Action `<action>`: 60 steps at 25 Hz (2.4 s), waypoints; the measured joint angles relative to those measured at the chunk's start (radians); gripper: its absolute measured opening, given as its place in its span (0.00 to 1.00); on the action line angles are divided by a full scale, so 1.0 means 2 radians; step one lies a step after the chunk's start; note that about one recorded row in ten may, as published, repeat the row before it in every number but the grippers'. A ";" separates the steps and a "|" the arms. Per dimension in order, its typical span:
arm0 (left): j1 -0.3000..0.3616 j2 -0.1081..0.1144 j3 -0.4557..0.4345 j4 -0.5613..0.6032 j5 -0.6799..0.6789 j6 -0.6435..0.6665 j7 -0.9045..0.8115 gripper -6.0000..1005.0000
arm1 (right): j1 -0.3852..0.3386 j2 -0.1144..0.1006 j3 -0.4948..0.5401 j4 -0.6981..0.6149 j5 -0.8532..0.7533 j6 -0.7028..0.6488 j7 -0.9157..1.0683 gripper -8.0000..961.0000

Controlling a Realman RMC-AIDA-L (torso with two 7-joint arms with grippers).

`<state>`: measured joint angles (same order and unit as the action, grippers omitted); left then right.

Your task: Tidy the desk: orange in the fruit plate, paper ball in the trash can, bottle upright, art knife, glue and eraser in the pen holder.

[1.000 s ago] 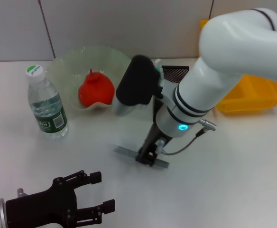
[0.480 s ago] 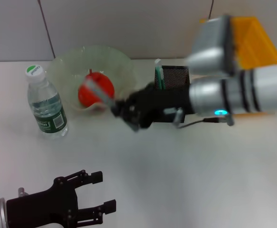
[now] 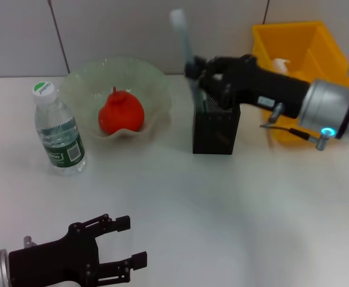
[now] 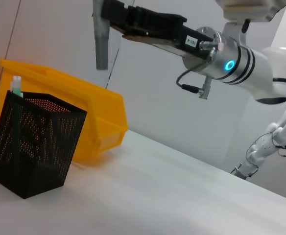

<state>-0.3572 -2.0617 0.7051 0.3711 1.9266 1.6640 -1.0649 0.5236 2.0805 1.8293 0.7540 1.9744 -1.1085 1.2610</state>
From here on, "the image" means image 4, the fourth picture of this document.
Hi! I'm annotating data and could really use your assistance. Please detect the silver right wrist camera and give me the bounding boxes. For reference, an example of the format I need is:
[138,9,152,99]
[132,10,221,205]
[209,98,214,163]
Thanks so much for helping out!
[215,0,286,24]

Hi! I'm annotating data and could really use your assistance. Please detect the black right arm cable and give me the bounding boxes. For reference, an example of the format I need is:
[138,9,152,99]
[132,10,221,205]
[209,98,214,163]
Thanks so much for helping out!
[176,70,212,100]

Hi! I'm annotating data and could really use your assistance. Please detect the right gripper silver ring pin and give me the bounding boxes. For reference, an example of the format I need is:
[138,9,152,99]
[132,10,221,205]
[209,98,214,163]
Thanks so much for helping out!
[198,40,224,56]

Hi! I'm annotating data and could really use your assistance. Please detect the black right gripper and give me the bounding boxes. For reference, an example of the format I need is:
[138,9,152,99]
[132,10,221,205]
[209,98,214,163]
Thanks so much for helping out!
[100,0,214,60]

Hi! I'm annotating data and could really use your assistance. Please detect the green toothbrush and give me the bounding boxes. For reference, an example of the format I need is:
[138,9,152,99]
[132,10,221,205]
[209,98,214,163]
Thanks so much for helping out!
[10,75,24,98]

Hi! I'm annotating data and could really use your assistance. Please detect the black mesh pen holder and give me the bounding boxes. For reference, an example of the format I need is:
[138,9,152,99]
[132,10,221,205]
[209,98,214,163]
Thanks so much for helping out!
[0,90,88,199]

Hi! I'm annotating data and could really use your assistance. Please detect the white humanoid robot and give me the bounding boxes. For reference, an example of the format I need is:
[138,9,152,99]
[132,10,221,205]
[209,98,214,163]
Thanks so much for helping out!
[231,97,286,181]

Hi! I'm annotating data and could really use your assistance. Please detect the yellow plastic storage bin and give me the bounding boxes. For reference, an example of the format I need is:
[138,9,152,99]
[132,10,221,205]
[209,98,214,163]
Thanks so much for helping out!
[0,58,129,164]

